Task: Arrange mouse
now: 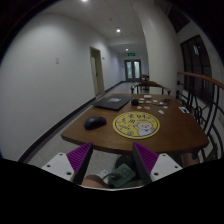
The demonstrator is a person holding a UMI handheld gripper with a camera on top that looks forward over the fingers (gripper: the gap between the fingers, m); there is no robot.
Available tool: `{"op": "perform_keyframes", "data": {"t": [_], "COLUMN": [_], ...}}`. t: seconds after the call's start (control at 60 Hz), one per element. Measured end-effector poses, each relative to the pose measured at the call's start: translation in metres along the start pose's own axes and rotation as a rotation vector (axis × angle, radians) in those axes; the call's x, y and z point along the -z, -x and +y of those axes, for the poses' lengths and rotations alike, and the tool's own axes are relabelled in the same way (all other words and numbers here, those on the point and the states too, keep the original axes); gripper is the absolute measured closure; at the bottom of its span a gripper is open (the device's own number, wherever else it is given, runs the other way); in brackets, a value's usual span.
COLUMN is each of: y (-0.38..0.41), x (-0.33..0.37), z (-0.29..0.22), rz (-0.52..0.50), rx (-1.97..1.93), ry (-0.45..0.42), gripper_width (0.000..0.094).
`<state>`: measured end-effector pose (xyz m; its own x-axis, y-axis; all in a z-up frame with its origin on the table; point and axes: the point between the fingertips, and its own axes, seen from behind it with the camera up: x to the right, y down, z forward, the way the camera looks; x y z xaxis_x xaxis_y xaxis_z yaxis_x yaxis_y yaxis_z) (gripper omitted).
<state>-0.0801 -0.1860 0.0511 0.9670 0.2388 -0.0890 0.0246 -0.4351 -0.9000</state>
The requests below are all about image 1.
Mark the yellow round cat mouse pad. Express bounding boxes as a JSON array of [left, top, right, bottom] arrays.
[[113, 111, 160, 140]]

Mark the white card on table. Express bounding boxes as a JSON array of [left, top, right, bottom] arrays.
[[179, 106, 190, 114]]

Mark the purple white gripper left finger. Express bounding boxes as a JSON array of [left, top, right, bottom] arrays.
[[42, 142, 93, 185]]

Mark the dark grey closed laptop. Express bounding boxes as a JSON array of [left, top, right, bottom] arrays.
[[93, 95, 132, 111]]

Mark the black iron stair railing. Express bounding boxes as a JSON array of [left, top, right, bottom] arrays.
[[176, 72, 224, 162]]

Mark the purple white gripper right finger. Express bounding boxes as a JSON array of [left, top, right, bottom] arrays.
[[132, 143, 182, 185]]

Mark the wooden side door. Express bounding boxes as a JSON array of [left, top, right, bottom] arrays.
[[90, 47, 105, 96]]

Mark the small black round object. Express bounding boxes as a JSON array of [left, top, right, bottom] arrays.
[[131, 99, 139, 106]]

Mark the glass double exit door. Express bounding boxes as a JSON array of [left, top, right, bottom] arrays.
[[125, 60, 141, 81]]

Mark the wooden armchair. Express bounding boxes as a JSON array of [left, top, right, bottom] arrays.
[[130, 81, 171, 95]]

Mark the black computer mouse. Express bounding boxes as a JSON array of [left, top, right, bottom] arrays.
[[84, 116, 106, 130]]

